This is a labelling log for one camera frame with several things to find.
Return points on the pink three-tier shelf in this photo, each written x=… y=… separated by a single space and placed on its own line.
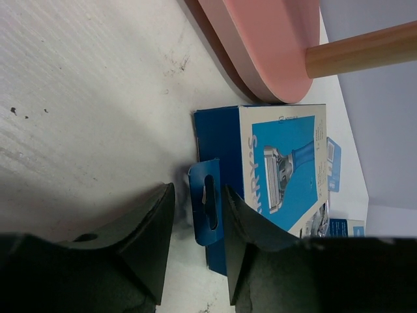
x=271 y=49

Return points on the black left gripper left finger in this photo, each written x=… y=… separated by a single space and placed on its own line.
x=119 y=267

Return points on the clear blister razor pack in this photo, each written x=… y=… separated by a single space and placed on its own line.
x=323 y=223

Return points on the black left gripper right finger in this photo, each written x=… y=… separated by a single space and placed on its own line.
x=270 y=270

